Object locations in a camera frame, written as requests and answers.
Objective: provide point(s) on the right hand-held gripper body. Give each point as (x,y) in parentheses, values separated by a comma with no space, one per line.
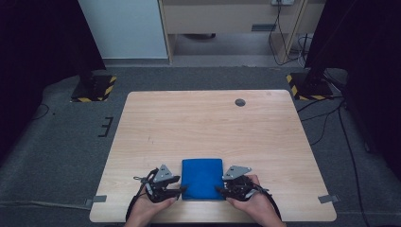
(236,171)

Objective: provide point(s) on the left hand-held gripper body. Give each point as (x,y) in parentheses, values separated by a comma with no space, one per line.
(163,175)

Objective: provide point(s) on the blue cloth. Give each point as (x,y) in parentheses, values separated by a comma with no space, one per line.
(201,179)

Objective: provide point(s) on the person's right hand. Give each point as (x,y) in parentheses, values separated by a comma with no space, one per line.
(260,208)

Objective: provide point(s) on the person's left hand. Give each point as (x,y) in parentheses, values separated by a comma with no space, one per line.
(145,209)

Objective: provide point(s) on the grey tape piece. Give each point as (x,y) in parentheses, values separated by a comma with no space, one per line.
(328,199)
(99,199)

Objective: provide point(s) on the grey round table grommet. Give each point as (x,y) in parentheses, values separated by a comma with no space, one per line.
(240,102)

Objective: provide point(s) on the striped black stand base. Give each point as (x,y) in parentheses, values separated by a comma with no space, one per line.
(310,88)
(94,90)

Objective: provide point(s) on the grey desk label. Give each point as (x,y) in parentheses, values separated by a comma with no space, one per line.
(263,27)

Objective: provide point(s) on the white cabinet panel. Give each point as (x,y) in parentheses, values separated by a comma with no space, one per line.
(123,28)

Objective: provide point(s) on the light wooden desk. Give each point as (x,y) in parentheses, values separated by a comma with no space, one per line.
(220,17)

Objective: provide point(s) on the black curtain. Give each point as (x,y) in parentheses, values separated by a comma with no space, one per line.
(372,63)
(38,47)

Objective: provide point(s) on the white power strip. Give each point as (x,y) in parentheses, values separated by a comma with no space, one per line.
(282,2)

